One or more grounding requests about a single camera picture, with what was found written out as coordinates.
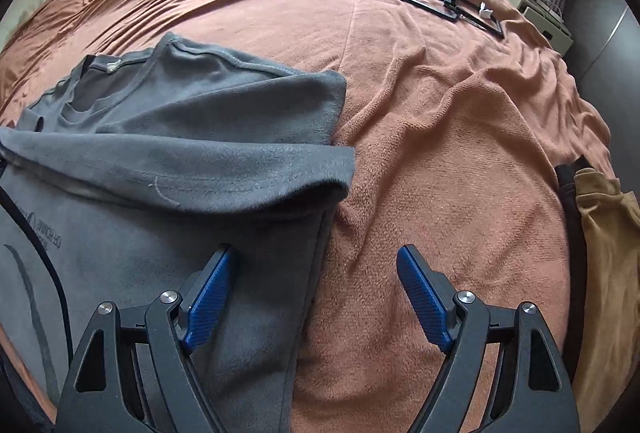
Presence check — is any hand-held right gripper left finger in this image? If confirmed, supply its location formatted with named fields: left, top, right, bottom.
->
left=52, top=243, right=240, bottom=433

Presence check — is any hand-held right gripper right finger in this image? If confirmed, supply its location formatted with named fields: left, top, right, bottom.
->
left=396, top=243, right=583, bottom=433

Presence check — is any grey t-shirt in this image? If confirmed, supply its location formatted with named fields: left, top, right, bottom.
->
left=0, top=32, right=357, bottom=433

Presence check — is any orange-brown blanket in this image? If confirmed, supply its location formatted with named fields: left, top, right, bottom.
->
left=0, top=0, right=621, bottom=433

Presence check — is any dark brown garment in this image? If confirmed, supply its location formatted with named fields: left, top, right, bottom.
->
left=553, top=156, right=595, bottom=376

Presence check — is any mustard yellow garment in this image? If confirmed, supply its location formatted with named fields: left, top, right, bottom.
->
left=571, top=167, right=640, bottom=414

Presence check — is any white nightstand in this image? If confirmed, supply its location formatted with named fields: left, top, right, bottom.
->
left=519, top=0, right=574, bottom=57

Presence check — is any thick black cable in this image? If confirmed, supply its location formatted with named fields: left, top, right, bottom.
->
left=0, top=198, right=72, bottom=364

